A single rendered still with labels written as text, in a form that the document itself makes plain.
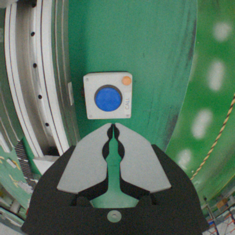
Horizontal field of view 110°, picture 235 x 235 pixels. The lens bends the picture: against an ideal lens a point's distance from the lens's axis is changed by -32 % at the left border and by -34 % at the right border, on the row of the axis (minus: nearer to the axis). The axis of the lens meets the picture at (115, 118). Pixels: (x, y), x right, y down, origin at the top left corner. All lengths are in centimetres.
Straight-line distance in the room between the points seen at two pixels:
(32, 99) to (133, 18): 26
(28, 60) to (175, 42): 30
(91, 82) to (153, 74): 13
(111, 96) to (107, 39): 12
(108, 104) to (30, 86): 16
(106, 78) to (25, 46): 17
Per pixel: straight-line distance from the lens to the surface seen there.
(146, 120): 30
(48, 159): 29
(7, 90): 37
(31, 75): 26
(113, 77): 20
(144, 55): 26
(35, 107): 27
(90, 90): 21
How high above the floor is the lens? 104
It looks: 62 degrees down
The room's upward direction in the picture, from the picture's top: 176 degrees clockwise
